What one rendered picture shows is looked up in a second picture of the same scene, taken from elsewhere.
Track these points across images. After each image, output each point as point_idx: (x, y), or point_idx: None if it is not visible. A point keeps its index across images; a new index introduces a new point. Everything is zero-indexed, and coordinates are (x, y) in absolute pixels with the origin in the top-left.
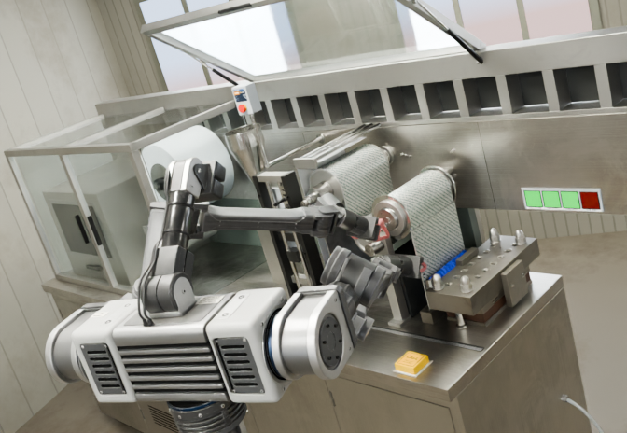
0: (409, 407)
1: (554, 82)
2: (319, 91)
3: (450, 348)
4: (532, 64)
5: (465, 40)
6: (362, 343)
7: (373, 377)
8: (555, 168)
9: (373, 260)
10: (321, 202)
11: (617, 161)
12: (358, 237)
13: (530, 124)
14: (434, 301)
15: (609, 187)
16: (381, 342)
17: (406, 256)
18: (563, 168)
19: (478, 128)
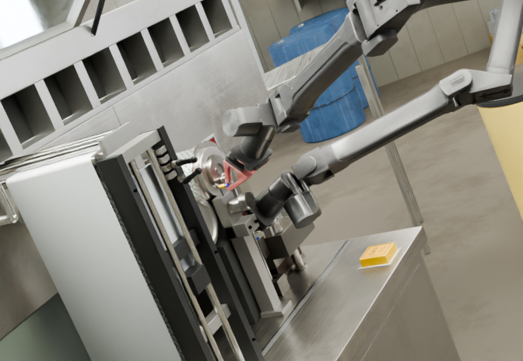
0: (406, 308)
1: (152, 40)
2: None
3: (345, 256)
4: (133, 26)
5: (89, 1)
6: (325, 313)
7: (392, 287)
8: (181, 129)
9: (307, 156)
10: (250, 106)
11: (211, 101)
12: (262, 162)
13: (152, 89)
14: (289, 242)
15: (215, 128)
16: (323, 302)
17: (257, 198)
18: (186, 126)
19: (115, 113)
